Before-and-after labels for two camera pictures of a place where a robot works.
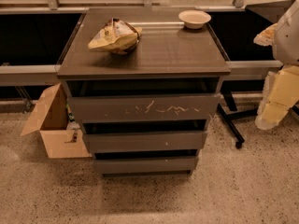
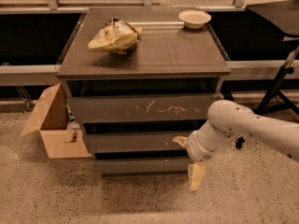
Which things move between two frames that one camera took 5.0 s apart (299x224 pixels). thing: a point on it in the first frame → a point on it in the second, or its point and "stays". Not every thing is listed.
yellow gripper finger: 265,36 → 201,144
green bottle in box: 69,113 stays
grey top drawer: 144,107 stays
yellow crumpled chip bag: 117,36 stays
